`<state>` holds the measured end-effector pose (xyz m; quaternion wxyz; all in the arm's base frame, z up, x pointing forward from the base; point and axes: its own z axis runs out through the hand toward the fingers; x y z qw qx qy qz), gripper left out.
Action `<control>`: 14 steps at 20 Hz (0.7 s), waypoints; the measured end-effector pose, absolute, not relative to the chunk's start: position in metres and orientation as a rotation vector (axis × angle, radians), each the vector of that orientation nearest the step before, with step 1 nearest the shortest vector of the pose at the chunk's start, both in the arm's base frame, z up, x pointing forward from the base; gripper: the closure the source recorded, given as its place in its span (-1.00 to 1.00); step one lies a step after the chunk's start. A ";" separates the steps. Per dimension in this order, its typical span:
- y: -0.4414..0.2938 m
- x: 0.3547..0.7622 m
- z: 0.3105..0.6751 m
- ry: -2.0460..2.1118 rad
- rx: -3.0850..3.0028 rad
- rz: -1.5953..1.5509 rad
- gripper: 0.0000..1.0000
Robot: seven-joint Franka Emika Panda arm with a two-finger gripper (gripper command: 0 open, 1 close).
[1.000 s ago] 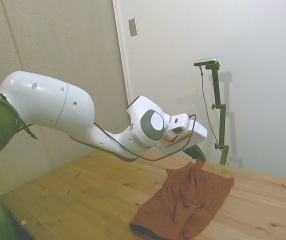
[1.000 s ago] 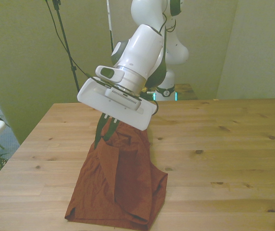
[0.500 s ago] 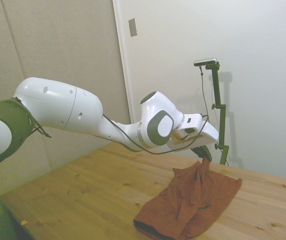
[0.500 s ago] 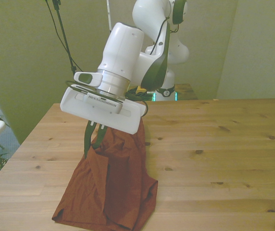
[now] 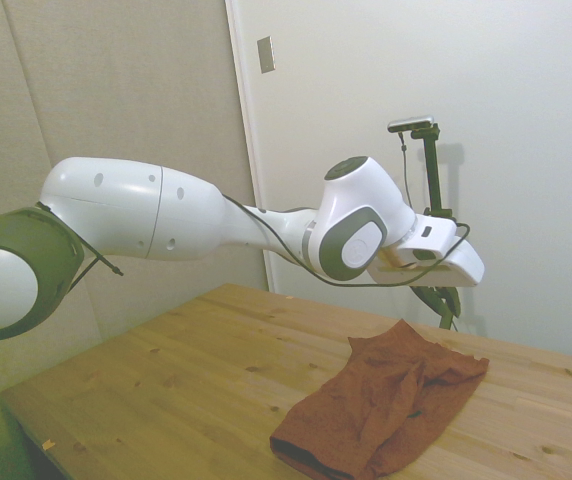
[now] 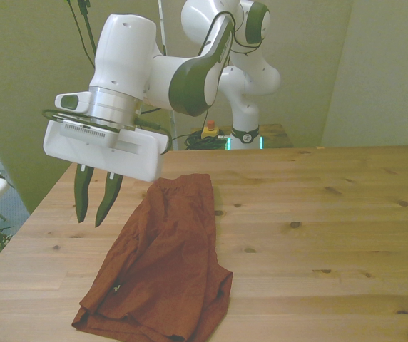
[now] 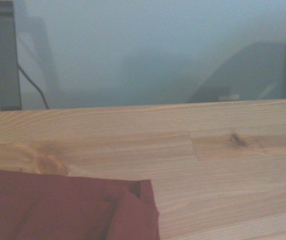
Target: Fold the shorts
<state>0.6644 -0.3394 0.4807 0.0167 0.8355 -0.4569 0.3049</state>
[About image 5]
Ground black cable tie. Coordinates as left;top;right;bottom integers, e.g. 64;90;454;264
34;201;125;299

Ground dark camera stand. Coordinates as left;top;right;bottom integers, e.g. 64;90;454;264
410;123;461;331

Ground grey wall switch plate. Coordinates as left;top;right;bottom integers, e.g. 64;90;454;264
256;35;278;75

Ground rust red shorts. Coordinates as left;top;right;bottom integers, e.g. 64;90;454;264
269;319;491;480

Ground silver camera on stand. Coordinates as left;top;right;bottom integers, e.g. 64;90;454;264
386;114;437;134

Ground white door frame trim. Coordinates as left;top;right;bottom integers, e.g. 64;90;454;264
223;0;278;295

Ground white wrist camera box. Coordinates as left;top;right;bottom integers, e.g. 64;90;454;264
379;213;461;274

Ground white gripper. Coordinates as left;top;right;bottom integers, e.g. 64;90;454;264
368;239;486;319

